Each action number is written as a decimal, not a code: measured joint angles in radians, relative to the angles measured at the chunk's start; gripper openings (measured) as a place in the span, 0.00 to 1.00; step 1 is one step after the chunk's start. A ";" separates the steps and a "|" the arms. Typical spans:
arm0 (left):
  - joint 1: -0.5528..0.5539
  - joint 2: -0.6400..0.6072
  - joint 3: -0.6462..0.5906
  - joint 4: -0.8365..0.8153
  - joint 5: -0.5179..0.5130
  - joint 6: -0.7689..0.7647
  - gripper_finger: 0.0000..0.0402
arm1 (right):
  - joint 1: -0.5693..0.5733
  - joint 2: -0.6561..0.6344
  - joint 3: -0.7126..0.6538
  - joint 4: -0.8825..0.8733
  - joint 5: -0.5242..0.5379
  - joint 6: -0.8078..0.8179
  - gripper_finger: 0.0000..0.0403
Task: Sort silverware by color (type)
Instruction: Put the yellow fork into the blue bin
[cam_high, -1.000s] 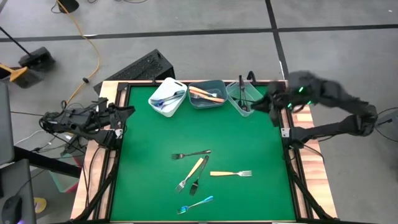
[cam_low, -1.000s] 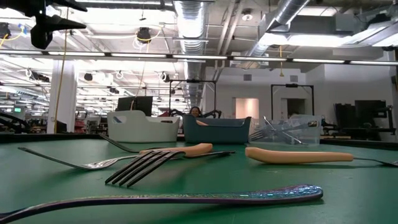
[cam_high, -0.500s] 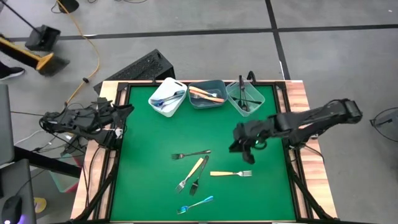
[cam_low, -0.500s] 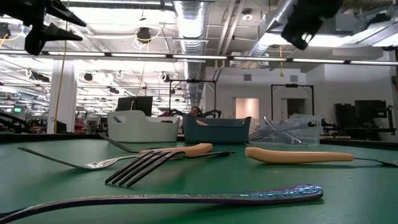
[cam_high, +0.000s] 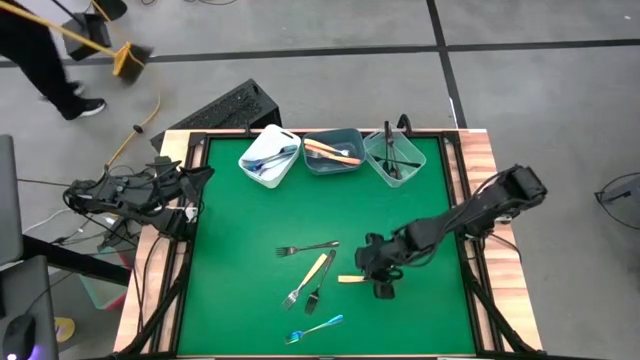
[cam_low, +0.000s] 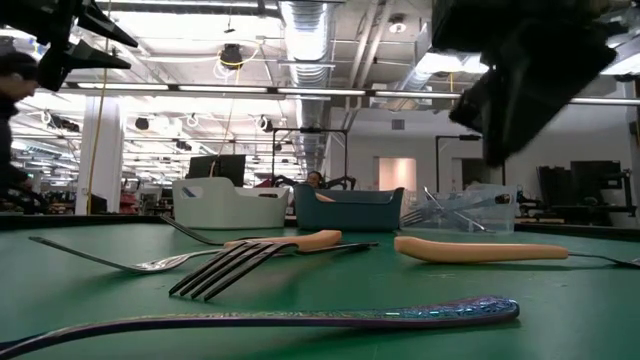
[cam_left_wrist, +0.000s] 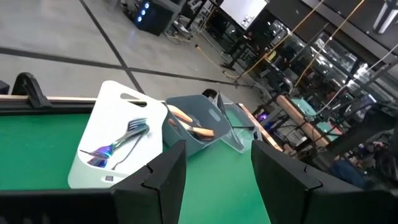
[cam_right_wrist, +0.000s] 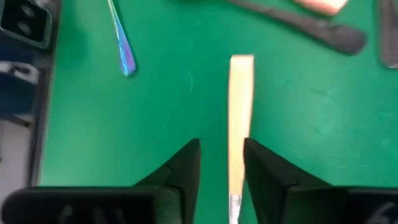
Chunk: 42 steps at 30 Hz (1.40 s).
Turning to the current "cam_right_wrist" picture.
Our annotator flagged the black boxy camera housing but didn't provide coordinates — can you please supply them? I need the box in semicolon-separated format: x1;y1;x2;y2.
0;0;53;50

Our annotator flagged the green table mat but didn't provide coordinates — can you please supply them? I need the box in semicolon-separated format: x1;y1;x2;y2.
39;0;398;224

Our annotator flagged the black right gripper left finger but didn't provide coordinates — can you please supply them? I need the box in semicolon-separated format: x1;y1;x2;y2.
133;138;202;224

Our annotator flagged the wooden handled silver fork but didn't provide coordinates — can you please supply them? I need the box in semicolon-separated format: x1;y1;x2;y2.
228;54;255;224
292;0;349;16

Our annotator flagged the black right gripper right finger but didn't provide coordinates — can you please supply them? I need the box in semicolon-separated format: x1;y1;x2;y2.
244;138;333;224

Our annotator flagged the iridescent rainbow metal fork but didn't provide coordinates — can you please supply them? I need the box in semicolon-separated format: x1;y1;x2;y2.
107;0;137;77

